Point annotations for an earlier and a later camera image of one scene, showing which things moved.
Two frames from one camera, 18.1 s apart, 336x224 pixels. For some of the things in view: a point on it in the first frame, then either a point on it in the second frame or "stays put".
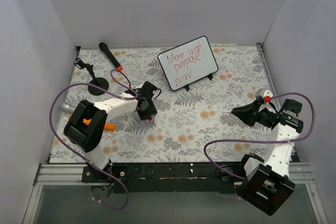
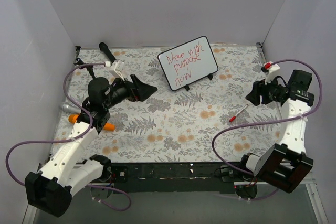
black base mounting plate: (166, 178) stays put
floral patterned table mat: (136, 116) stays put
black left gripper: (146, 112) → (134, 88)
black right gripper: (253, 114) → (263, 93)
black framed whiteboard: (188, 63) stays put
